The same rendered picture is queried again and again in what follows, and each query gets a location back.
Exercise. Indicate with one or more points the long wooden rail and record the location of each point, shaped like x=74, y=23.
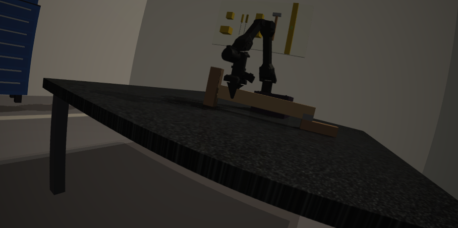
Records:
x=266, y=102

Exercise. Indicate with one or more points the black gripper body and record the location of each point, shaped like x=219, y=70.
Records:
x=234, y=76

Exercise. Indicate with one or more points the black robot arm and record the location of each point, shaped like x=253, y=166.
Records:
x=236, y=53

